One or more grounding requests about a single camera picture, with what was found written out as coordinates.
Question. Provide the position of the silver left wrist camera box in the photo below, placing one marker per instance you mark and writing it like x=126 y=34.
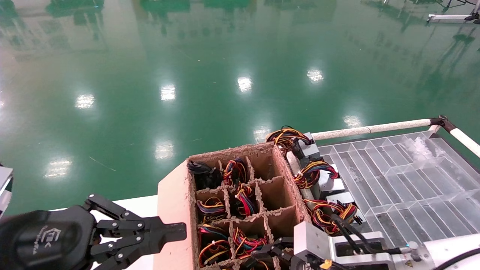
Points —
x=4 y=183

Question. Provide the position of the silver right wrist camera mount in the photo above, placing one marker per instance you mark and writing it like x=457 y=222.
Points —
x=311 y=240

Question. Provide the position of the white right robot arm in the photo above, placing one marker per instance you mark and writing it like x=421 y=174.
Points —
x=450 y=243

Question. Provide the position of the brown cardboard divider box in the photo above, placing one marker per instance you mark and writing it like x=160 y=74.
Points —
x=174 y=225

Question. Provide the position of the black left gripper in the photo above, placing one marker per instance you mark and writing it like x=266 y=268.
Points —
x=41 y=240

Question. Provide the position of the clear acrylic slotted tray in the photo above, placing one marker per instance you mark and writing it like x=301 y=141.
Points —
x=412 y=187

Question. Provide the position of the black pipe joint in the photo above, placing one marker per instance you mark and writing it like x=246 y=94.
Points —
x=441 y=122

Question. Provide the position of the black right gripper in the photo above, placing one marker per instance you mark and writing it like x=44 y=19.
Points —
x=303 y=264

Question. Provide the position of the white stand base with wheel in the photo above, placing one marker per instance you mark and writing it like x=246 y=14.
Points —
x=446 y=17

